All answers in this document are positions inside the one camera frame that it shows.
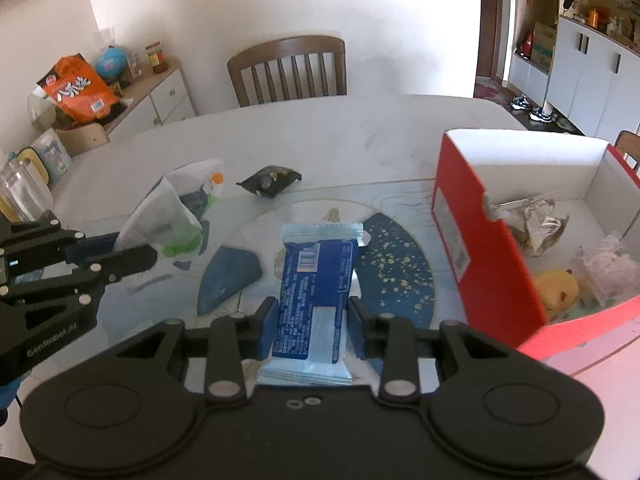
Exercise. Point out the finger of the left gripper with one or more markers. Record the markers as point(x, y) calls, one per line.
point(113, 267)
point(90, 249)

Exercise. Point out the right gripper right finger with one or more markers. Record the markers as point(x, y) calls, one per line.
point(398, 344)

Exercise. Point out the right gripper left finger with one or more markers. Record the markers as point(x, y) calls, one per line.
point(227, 342)

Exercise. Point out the white grey green pouch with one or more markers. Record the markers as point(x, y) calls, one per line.
point(170, 217)

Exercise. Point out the blue white snack packet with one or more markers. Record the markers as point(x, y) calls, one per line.
point(309, 348)

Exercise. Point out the black snack packet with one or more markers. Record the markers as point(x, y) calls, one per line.
point(270, 181)

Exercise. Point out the yellow spotted toy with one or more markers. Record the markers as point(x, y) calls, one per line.
point(557, 291)

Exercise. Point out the blue patterned table mat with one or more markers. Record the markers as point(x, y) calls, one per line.
point(403, 271)

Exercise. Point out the clear printed wrapper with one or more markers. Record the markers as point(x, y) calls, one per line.
point(364, 239)

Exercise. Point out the orange snack bag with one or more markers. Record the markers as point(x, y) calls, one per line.
point(77, 89)

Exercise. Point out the white drawer sideboard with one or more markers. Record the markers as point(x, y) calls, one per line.
point(155, 100)

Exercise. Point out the blue globe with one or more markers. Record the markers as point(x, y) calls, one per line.
point(111, 63)

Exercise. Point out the crumpled silver foil bag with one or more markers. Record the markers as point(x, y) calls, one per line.
point(532, 221)

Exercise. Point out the red white cardboard box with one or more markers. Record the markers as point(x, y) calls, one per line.
point(590, 182)

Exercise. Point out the red lidded jar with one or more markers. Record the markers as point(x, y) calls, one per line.
point(156, 57)

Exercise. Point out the left sneaker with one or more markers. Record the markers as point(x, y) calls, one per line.
point(520, 103)

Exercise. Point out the sneaker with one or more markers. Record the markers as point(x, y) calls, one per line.
point(520, 103)
point(542, 114)

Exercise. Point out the right sneaker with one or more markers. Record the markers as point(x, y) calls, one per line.
point(542, 114)

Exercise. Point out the wooden chair by cabinets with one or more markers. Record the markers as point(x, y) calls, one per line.
point(628, 145)

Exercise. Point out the cardboard box in shelf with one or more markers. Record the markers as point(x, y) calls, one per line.
point(543, 45)

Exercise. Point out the wooden chair by wall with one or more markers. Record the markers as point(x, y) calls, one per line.
point(293, 68)

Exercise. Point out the white wall cabinets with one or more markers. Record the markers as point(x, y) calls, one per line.
point(593, 81)

